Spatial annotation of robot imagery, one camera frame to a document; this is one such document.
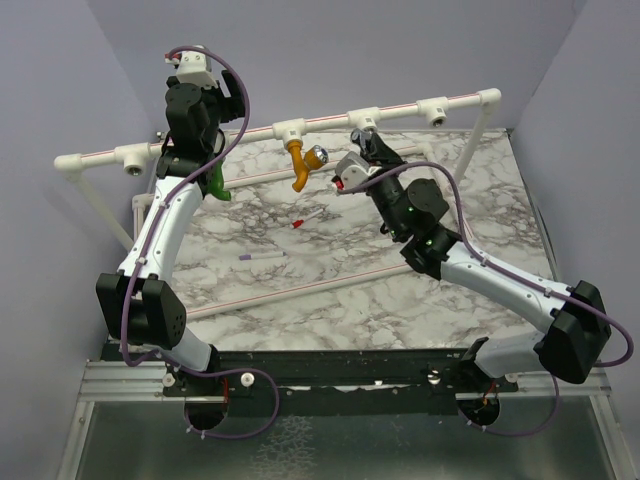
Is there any orange plastic faucet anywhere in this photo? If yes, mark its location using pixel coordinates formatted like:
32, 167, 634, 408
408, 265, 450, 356
286, 140, 329, 193

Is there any black mounting rail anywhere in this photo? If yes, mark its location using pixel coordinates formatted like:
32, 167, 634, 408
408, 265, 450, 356
163, 348, 517, 418

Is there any chrome metal faucet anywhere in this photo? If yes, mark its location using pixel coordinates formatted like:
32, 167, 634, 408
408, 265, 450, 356
350, 128, 376, 149

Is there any white PVC pipe frame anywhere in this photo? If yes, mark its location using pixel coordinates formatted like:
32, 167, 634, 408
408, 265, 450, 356
52, 88, 502, 321

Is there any purple white marker pen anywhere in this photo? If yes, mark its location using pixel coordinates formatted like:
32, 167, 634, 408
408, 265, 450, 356
238, 251, 287, 261

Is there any red white marker pen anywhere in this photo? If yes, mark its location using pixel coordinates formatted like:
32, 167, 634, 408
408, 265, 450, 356
291, 209, 324, 229

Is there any green plastic faucet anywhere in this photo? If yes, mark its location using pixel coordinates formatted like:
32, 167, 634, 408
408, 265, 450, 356
207, 160, 232, 202

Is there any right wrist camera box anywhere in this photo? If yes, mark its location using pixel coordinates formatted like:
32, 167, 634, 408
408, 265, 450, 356
332, 152, 381, 192

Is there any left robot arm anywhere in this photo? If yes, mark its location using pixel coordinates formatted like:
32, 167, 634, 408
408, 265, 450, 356
96, 71, 247, 395

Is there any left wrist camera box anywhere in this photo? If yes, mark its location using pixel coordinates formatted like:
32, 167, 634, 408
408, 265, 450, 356
165, 45, 219, 90

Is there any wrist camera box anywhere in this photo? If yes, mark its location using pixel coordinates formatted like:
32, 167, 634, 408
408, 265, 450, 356
165, 45, 219, 90
332, 152, 381, 192

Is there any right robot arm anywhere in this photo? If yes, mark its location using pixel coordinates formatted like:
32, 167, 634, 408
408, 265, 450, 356
351, 130, 611, 391

